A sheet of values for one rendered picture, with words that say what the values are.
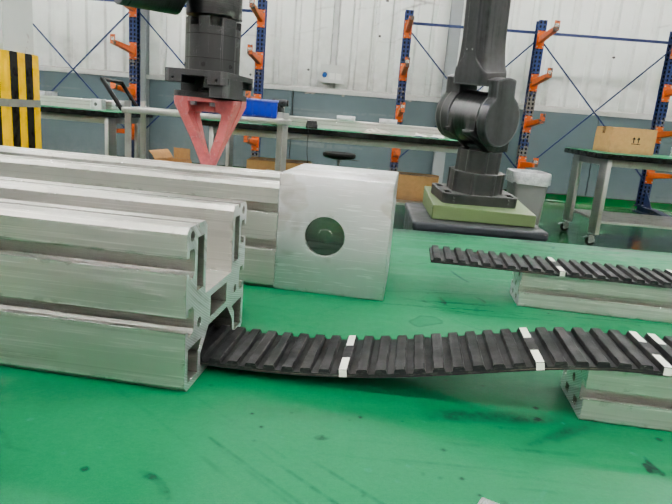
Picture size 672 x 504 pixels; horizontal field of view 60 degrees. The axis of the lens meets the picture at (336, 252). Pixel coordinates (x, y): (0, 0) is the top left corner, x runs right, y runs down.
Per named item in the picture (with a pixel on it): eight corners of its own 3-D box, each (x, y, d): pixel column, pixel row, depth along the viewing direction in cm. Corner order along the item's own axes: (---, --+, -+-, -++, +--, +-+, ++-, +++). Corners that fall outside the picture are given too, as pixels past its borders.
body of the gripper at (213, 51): (162, 85, 58) (164, 6, 57) (199, 91, 68) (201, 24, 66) (225, 91, 58) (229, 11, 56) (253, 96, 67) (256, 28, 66)
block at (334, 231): (389, 264, 59) (399, 169, 57) (382, 301, 47) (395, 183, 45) (301, 254, 60) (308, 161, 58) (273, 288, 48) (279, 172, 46)
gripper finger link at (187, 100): (170, 165, 63) (172, 74, 61) (194, 161, 70) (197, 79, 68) (231, 171, 62) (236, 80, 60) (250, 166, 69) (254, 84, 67)
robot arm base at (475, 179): (498, 196, 99) (429, 191, 98) (506, 149, 97) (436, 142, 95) (518, 209, 91) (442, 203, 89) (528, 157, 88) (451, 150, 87)
